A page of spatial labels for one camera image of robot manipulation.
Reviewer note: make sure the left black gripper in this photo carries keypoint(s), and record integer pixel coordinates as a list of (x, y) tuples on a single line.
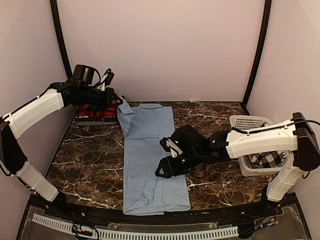
[(110, 93)]

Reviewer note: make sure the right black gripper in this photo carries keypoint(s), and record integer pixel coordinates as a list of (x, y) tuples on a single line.
[(167, 163)]

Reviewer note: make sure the light blue long sleeve shirt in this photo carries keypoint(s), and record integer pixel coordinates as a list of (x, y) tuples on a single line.
[(144, 193)]

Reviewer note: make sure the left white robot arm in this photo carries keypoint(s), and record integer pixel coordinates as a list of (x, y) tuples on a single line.
[(15, 124)]

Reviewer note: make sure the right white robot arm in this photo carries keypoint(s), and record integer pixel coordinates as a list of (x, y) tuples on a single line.
[(294, 135)]

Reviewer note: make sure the red black plaid shirt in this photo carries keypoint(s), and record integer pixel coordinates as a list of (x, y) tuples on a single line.
[(89, 111)]

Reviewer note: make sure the black white checkered shirt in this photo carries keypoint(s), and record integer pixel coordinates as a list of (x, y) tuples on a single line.
[(268, 160)]

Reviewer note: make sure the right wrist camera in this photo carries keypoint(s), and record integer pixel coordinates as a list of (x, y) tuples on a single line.
[(182, 140)]

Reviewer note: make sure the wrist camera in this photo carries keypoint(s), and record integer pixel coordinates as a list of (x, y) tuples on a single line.
[(182, 140), (83, 76)]

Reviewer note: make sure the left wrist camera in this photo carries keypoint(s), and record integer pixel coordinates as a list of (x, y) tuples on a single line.
[(83, 76)]

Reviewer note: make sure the black front rail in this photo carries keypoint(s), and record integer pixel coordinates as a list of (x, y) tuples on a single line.
[(226, 215)]

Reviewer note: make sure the left black frame post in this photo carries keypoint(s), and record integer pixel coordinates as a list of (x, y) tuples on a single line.
[(60, 37)]

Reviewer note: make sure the black frame post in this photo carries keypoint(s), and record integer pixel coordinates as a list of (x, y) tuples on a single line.
[(60, 37), (258, 53)]

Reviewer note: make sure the right black frame post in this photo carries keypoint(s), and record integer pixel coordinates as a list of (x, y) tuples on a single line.
[(258, 53)]

